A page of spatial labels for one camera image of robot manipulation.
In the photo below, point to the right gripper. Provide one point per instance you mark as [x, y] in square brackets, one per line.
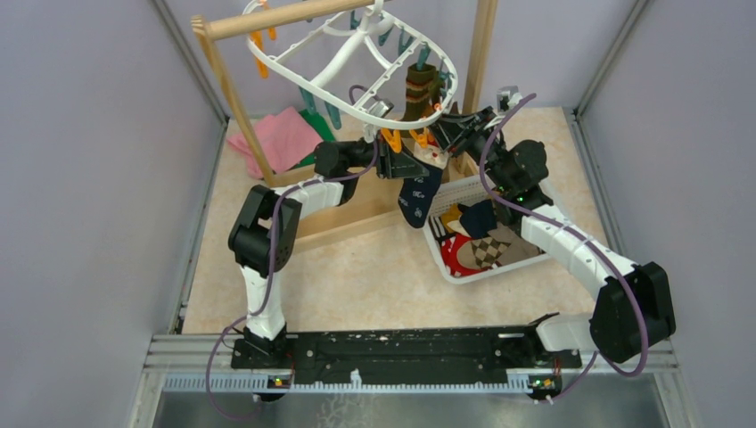
[448, 133]

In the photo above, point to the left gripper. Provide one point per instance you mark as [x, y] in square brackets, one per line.
[396, 164]

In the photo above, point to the navy blue sock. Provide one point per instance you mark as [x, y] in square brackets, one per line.
[417, 193]

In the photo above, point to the olive striped sock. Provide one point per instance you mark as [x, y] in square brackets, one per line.
[423, 85]

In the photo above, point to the white oval clip hanger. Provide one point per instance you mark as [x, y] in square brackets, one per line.
[371, 38]

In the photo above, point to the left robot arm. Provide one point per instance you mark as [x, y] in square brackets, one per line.
[263, 236]

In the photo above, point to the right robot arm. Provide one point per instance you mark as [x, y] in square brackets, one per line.
[633, 309]

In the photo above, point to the red white striped sock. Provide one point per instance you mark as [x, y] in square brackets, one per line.
[452, 257]

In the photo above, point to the green cloth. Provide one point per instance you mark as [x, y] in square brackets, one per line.
[320, 125]

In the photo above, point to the white plastic laundry basket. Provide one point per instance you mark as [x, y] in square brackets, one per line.
[466, 191]

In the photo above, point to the argyle brown sock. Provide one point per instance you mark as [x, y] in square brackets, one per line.
[485, 253]

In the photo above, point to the pink cloth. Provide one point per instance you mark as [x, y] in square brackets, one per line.
[286, 139]

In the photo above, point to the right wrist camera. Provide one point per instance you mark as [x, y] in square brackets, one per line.
[507, 98]

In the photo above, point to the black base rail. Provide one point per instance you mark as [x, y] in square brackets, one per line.
[482, 359]

